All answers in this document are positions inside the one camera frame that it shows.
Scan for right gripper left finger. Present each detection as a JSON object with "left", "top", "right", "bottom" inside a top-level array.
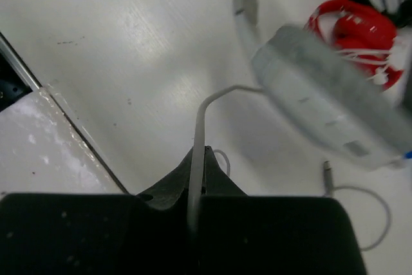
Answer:
[{"left": 1, "top": 155, "right": 191, "bottom": 274}]

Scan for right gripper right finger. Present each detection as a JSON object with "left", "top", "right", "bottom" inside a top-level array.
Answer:
[{"left": 192, "top": 145, "right": 368, "bottom": 275}]

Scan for white grey headphones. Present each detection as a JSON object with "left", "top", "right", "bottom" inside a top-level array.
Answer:
[{"left": 232, "top": 0, "right": 411, "bottom": 169}]

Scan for red white headphones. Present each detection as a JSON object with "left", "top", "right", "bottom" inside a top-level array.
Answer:
[{"left": 305, "top": 0, "right": 404, "bottom": 90}]

